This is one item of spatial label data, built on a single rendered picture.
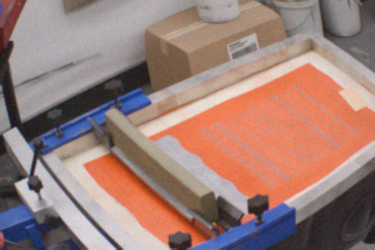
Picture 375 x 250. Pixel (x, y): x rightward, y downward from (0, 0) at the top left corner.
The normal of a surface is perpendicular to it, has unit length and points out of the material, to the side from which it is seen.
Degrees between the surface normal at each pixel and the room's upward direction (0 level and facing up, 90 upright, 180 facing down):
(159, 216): 0
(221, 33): 1
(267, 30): 88
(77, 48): 90
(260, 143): 0
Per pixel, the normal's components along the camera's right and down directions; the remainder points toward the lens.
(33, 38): 0.50, 0.37
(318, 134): -0.16, -0.84
